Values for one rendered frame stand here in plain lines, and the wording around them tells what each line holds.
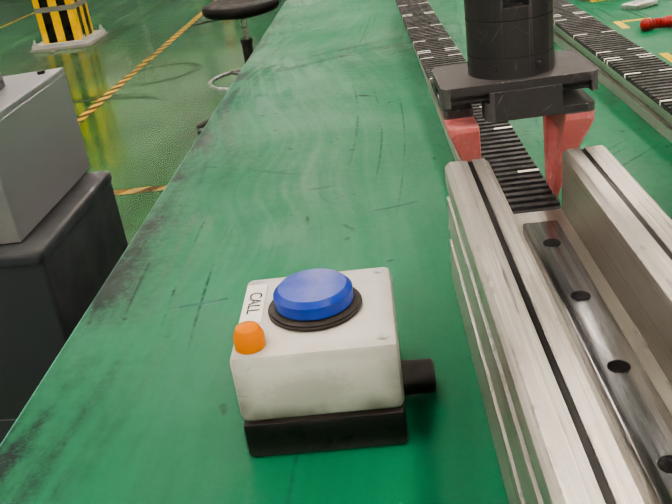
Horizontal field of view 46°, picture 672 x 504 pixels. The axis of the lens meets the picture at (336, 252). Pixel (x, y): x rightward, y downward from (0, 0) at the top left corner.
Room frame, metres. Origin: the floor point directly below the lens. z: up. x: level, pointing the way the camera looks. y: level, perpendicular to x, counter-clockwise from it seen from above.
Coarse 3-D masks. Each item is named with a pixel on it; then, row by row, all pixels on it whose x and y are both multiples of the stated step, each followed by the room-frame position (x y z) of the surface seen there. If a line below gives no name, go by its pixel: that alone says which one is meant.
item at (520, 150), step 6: (486, 150) 0.62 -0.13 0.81; (492, 150) 0.61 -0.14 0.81; (498, 150) 0.61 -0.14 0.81; (504, 150) 0.61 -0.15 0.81; (510, 150) 0.61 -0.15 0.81; (516, 150) 0.61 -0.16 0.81; (522, 150) 0.61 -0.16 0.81; (486, 156) 0.60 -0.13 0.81; (492, 156) 0.60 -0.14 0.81; (498, 156) 0.60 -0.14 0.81; (504, 156) 0.60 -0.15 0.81; (510, 156) 0.60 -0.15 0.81
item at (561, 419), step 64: (448, 192) 0.45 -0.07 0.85; (576, 192) 0.42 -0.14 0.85; (640, 192) 0.38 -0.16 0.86; (512, 256) 0.33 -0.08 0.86; (576, 256) 0.37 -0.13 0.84; (640, 256) 0.31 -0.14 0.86; (512, 320) 0.27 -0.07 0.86; (576, 320) 0.31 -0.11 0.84; (640, 320) 0.31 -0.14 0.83; (512, 384) 0.24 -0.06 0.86; (576, 384) 0.23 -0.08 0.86; (640, 384) 0.26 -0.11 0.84; (512, 448) 0.24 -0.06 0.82; (576, 448) 0.19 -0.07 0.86; (640, 448) 0.22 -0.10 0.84
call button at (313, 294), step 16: (304, 272) 0.36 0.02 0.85; (320, 272) 0.36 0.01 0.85; (336, 272) 0.36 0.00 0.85; (288, 288) 0.35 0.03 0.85; (304, 288) 0.34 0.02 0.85; (320, 288) 0.34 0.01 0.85; (336, 288) 0.34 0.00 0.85; (352, 288) 0.35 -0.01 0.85; (288, 304) 0.33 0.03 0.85; (304, 304) 0.33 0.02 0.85; (320, 304) 0.33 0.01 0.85; (336, 304) 0.33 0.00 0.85; (304, 320) 0.33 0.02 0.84
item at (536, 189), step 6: (522, 186) 0.53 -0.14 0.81; (528, 186) 0.53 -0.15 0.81; (534, 186) 0.53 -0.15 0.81; (540, 186) 0.53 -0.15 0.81; (546, 186) 0.53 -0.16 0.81; (504, 192) 0.53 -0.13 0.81; (510, 192) 0.53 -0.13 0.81; (516, 192) 0.53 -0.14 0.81; (522, 192) 0.52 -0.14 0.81; (528, 192) 0.52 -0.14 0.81; (534, 192) 0.52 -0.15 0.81; (540, 192) 0.52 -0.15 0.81; (546, 192) 0.52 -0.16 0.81; (510, 198) 0.52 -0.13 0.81
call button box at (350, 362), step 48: (384, 288) 0.36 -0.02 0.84; (288, 336) 0.32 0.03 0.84; (336, 336) 0.32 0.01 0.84; (384, 336) 0.31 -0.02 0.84; (240, 384) 0.31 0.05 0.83; (288, 384) 0.31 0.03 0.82; (336, 384) 0.31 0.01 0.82; (384, 384) 0.31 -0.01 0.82; (432, 384) 0.34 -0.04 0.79; (288, 432) 0.31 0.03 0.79; (336, 432) 0.31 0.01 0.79; (384, 432) 0.31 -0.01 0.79
